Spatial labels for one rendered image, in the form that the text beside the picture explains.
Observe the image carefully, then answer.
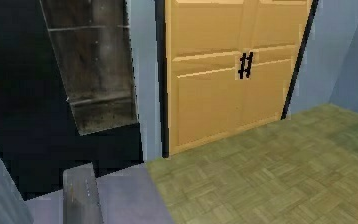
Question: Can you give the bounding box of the light wooden double door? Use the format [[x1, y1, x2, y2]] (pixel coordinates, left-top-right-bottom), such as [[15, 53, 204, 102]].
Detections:
[[164, 0, 314, 156]]

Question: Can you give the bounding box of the dark brown wooden shelf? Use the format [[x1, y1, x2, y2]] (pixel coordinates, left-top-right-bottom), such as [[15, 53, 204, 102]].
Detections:
[[40, 0, 139, 136]]

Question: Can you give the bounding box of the grey ribbed panel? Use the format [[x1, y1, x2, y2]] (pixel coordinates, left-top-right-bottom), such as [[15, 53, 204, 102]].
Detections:
[[0, 139, 35, 224]]

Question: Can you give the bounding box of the black door handle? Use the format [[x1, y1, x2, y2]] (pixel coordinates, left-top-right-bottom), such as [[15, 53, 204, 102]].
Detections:
[[238, 53, 249, 80], [245, 51, 255, 79]]

